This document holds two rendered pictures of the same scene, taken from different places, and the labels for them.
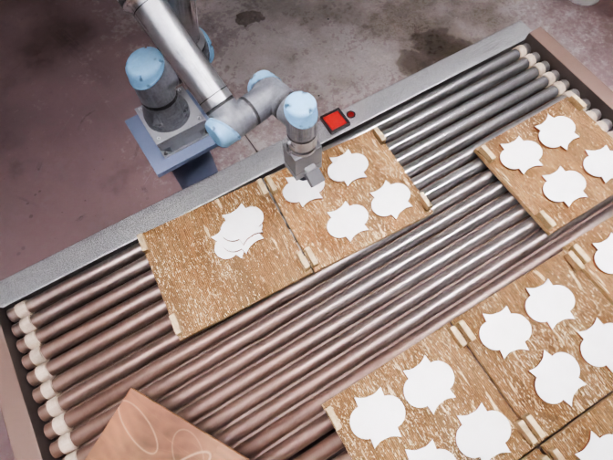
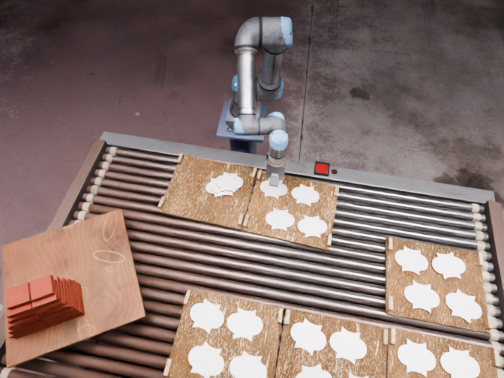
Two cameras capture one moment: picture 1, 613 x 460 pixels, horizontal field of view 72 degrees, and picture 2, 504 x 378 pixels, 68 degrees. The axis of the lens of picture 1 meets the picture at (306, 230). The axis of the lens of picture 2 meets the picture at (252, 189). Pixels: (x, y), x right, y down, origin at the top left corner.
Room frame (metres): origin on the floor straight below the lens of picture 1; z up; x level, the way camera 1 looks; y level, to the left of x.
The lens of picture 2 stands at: (-0.19, -0.53, 2.50)
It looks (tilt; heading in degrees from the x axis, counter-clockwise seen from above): 58 degrees down; 39
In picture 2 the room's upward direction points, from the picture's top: 1 degrees clockwise
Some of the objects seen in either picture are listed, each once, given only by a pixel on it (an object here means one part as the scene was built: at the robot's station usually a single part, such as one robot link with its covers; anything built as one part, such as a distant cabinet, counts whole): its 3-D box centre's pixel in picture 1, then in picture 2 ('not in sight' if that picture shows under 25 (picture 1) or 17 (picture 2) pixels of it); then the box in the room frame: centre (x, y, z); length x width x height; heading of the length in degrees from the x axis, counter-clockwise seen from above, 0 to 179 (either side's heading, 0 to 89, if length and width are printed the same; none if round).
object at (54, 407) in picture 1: (352, 236); (277, 230); (0.47, -0.14, 0.90); 1.95 x 0.05 x 0.05; 119
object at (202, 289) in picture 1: (223, 254); (209, 190); (0.42, 0.25, 0.93); 0.41 x 0.35 x 0.02; 116
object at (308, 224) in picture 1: (347, 195); (292, 208); (0.60, -0.13, 0.93); 0.41 x 0.35 x 0.02; 116
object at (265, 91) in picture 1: (267, 98); (272, 126); (0.69, 0.09, 1.29); 0.11 x 0.11 x 0.08; 42
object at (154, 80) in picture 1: (151, 76); (244, 87); (0.93, 0.45, 1.12); 0.13 x 0.12 x 0.14; 132
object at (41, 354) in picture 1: (326, 199); (281, 203); (0.60, -0.07, 0.90); 1.95 x 0.05 x 0.05; 119
